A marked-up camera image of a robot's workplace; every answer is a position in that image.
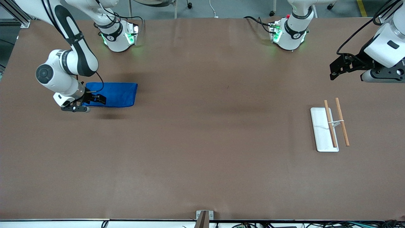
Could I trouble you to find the black right base cable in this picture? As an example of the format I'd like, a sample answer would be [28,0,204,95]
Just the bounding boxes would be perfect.
[95,0,144,32]

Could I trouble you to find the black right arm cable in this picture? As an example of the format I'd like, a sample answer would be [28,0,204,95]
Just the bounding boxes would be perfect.
[85,71,105,94]

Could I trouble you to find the aluminium frame profile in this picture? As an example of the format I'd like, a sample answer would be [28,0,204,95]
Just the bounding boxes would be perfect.
[0,0,31,29]

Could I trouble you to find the black left base cable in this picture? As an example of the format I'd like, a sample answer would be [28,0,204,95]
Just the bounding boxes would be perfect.
[244,16,279,35]

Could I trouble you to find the brown table cover sheet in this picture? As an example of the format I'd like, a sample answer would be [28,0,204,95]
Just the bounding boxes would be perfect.
[0,17,405,221]

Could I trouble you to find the beige chair base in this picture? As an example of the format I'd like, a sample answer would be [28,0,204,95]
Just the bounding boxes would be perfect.
[132,0,177,7]

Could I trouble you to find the blue microfibre towel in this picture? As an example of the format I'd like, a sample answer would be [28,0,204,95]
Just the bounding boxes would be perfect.
[83,82,138,108]

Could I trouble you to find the white rack with wooden bars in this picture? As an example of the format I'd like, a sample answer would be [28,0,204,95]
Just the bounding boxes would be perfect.
[310,98,350,153]

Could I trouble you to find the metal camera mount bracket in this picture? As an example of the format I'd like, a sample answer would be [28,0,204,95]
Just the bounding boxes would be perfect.
[196,210,214,228]

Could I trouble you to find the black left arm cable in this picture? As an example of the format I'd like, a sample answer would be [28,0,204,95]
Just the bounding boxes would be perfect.
[336,0,396,56]

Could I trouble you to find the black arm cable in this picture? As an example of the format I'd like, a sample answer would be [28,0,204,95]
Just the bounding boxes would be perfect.
[85,71,105,94]
[336,0,396,56]

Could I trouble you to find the black base cable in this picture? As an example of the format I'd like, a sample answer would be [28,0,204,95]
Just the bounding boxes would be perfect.
[244,16,279,35]
[95,0,144,32]

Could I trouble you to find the bundle of table-edge cables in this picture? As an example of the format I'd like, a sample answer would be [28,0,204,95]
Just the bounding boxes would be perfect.
[182,220,405,228]

